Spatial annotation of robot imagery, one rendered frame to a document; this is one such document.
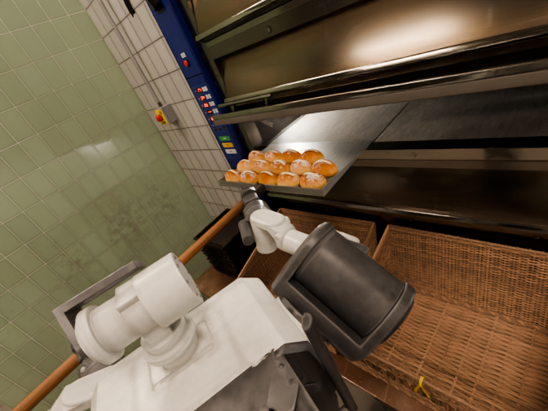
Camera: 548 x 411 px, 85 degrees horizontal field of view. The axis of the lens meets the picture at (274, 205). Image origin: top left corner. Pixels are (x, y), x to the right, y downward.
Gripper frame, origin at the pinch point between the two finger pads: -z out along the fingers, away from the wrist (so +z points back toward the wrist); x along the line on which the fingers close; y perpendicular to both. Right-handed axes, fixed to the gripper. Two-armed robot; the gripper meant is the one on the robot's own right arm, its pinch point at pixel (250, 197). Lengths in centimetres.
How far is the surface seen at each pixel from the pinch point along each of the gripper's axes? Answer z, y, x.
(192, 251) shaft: 17.0, 23.0, 0.7
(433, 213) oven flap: 22, -54, -25
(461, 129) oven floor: 18, -70, -2
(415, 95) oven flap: 31, -47, 21
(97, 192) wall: -92, 86, 4
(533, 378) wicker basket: 61, -51, -61
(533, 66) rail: 49, -59, 23
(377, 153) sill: 5.4, -47.0, -3.4
